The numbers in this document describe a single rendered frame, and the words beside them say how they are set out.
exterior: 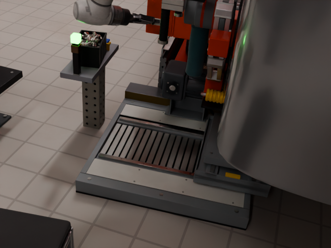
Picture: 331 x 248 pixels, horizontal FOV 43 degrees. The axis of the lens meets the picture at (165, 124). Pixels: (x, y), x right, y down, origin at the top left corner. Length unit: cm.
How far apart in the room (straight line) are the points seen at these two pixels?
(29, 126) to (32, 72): 66
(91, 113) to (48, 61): 91
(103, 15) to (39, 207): 92
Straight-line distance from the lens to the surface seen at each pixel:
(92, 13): 186
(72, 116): 265
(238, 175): 204
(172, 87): 236
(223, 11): 163
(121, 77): 307
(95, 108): 247
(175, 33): 245
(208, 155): 205
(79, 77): 216
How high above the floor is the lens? 149
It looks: 35 degrees down
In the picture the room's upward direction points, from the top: 6 degrees clockwise
